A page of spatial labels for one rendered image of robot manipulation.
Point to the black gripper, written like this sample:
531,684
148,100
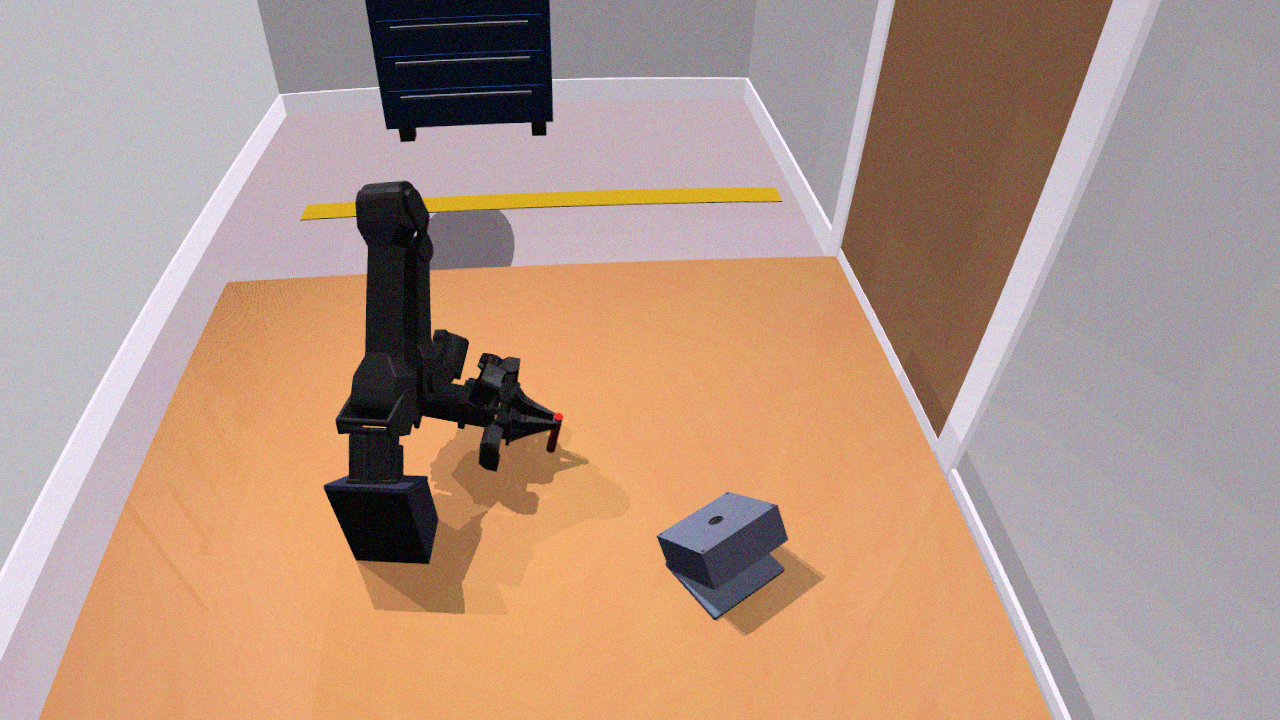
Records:
517,415

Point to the grey metal panel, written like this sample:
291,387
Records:
721,552

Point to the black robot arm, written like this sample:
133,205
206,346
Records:
405,374

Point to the red peg with white band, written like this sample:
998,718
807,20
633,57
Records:
551,446

